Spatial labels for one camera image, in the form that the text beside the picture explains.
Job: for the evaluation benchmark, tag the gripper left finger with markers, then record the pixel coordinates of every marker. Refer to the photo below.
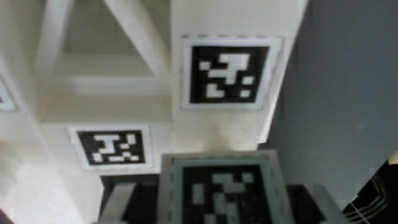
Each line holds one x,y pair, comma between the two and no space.
129,206

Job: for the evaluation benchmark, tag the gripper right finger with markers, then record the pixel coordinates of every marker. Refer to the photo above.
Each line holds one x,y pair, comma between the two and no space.
312,205

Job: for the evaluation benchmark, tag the white tagged cube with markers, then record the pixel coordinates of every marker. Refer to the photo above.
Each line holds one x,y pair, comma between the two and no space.
222,189

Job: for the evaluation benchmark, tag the white chair back part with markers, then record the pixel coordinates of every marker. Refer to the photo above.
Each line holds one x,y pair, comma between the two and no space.
137,78

